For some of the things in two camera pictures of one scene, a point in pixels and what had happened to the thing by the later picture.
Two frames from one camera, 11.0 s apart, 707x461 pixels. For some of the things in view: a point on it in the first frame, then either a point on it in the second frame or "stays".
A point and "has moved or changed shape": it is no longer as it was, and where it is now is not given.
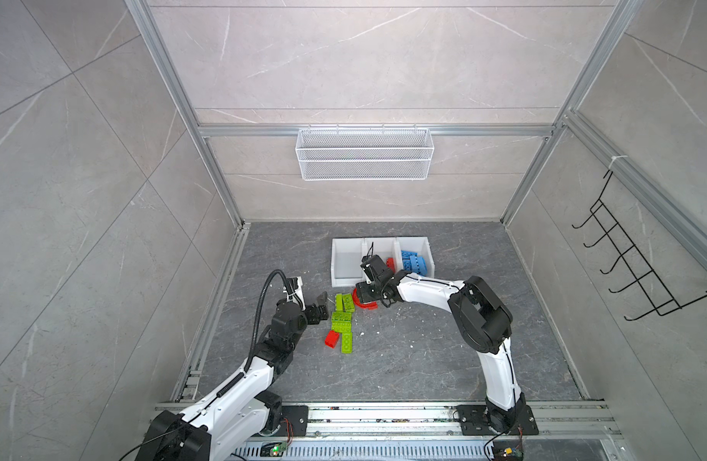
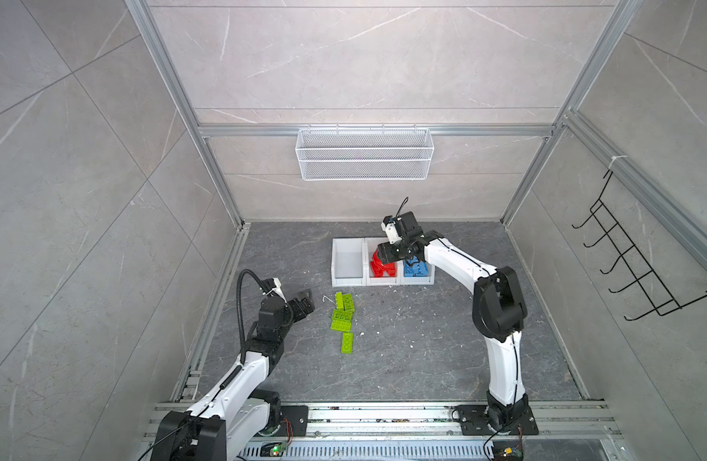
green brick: x=342 y=316 stays
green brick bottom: x=347 y=343 stays
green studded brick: x=342 y=327 stays
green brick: x=348 y=303 stays
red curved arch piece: x=366 y=305 has moved or changed shape
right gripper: x=362 y=293 to x=385 y=251
